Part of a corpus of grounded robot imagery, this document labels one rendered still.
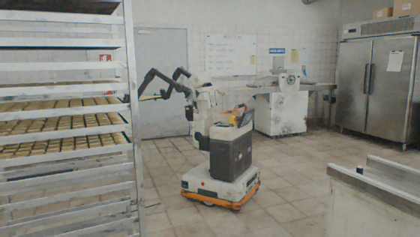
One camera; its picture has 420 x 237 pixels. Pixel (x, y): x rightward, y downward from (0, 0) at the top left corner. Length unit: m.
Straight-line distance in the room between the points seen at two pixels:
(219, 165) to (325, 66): 4.83
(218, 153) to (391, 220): 1.67
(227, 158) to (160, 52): 3.14
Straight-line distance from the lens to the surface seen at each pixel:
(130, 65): 1.25
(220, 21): 5.70
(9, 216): 1.89
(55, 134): 1.29
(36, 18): 1.27
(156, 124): 5.43
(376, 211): 1.45
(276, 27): 6.27
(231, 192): 2.73
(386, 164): 1.73
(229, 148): 2.63
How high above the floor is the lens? 1.42
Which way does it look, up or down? 11 degrees down
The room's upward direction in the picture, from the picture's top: 1 degrees counter-clockwise
